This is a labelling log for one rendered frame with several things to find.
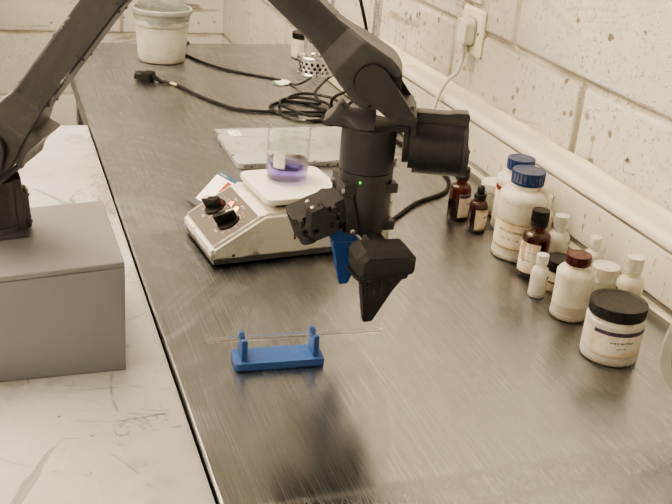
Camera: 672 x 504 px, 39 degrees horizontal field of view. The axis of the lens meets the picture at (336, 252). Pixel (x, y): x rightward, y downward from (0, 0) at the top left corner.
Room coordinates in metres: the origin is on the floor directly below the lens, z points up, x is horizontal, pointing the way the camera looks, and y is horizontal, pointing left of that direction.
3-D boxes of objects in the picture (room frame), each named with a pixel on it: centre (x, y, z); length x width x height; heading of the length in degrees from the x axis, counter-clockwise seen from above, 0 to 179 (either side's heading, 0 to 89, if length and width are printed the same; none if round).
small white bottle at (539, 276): (1.15, -0.27, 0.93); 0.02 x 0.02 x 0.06
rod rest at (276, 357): (0.92, 0.05, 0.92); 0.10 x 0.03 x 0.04; 108
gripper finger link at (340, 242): (1.00, -0.01, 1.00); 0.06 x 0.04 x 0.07; 108
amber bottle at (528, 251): (1.22, -0.27, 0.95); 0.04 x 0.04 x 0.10
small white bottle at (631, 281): (1.10, -0.37, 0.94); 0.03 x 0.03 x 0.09
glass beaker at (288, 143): (1.28, 0.08, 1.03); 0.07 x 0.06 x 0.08; 21
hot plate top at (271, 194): (1.26, 0.07, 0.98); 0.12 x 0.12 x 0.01; 27
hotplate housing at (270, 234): (1.25, 0.09, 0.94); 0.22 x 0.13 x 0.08; 117
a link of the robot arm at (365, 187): (0.94, -0.02, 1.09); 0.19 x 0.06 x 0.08; 18
